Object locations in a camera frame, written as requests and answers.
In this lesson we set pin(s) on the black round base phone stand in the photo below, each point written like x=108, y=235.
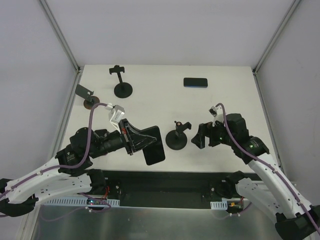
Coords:
x=176, y=139

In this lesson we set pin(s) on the left aluminium frame post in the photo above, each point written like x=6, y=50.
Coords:
x=59, y=34

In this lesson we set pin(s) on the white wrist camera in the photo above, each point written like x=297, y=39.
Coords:
x=115, y=115
x=218, y=116

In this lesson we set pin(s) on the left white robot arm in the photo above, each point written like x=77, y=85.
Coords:
x=70, y=170

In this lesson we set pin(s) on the left white cable duct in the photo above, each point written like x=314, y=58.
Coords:
x=80, y=201

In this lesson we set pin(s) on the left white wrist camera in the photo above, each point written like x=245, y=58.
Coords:
x=115, y=115

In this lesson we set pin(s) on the black clamp phone stand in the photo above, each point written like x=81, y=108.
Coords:
x=123, y=89

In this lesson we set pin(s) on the aluminium frame post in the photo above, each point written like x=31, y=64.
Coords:
x=59, y=34
x=276, y=35

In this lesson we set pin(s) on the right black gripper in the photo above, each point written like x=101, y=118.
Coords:
x=207, y=135

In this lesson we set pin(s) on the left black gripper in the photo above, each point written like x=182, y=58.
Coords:
x=126, y=136

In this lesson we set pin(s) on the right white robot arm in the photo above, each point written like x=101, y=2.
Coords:
x=293, y=216

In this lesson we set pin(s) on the right aluminium frame post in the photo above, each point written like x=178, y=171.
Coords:
x=276, y=35

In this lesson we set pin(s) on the blue edged black phone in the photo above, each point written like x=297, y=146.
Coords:
x=195, y=82

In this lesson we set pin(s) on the white cable duct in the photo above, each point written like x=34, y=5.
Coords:
x=226, y=204
x=80, y=201

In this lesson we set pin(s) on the brown base phone stand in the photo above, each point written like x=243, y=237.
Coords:
x=89, y=100

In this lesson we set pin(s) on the right white cable duct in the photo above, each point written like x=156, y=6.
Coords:
x=226, y=204

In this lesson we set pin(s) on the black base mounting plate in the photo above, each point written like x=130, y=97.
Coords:
x=150, y=189

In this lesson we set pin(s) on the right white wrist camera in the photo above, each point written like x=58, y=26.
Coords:
x=218, y=116

